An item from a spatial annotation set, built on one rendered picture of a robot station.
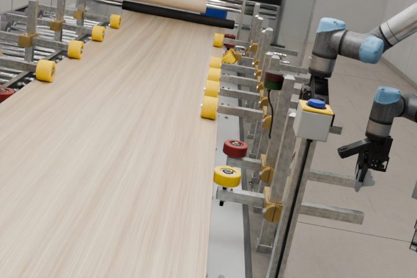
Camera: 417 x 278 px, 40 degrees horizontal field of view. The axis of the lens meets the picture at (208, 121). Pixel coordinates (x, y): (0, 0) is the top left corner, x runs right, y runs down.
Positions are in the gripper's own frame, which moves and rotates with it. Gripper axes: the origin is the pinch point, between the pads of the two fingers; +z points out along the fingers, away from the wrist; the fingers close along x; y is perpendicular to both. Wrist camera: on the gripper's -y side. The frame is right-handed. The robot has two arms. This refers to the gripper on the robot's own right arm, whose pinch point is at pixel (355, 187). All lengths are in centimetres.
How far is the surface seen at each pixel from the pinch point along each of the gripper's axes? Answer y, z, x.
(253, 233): -33.0, 12.7, -20.6
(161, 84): -74, -7, 60
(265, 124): -32.2, -11.3, 16.5
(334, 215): -11.8, -0.9, -26.5
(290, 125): -31, -27, -31
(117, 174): -74, -7, -39
